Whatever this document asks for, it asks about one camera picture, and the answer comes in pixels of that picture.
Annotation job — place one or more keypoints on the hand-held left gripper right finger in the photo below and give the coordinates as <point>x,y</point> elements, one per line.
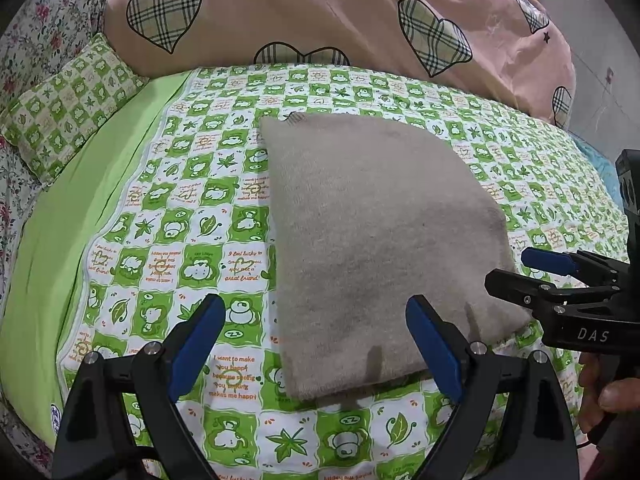
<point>434,350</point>

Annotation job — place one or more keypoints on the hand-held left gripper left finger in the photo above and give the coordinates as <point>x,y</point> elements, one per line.
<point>196,350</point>

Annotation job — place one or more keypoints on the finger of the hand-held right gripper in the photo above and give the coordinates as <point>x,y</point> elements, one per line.
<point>547,261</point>
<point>520,287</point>

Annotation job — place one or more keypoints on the grey towel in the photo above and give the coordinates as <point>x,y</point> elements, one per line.
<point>380,240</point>

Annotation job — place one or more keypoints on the person's right hand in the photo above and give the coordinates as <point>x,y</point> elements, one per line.
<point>617,395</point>

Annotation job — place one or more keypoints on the light blue cloth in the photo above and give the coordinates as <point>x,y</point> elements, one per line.
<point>597,165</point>

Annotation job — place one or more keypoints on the green checked cartoon blanket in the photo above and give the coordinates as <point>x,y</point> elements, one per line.
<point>200,210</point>

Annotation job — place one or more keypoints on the green checked pillow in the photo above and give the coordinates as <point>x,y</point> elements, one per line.
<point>70,105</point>

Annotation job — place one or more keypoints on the pink heart-print duvet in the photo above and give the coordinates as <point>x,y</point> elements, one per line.
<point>325,5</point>

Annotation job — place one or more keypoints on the floral bedsheet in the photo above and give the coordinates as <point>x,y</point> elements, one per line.
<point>30,20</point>

